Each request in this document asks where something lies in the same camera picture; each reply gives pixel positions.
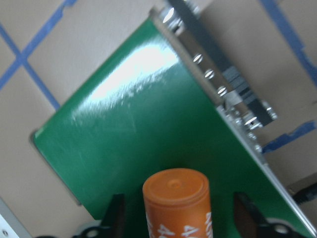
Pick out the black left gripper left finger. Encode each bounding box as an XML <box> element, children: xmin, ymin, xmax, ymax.
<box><xmin>100</xmin><ymin>194</ymin><xmax>125</xmax><ymax>238</ymax></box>

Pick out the orange cylinder with white text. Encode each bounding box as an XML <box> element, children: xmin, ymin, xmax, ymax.
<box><xmin>142</xmin><ymin>168</ymin><xmax>213</xmax><ymax>238</ymax></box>

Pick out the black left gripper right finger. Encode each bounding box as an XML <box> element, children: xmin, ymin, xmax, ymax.
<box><xmin>233</xmin><ymin>192</ymin><xmax>266</xmax><ymax>238</ymax></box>

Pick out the green conveyor belt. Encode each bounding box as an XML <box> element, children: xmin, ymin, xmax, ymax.
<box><xmin>30</xmin><ymin>0</ymin><xmax>317</xmax><ymax>238</ymax></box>

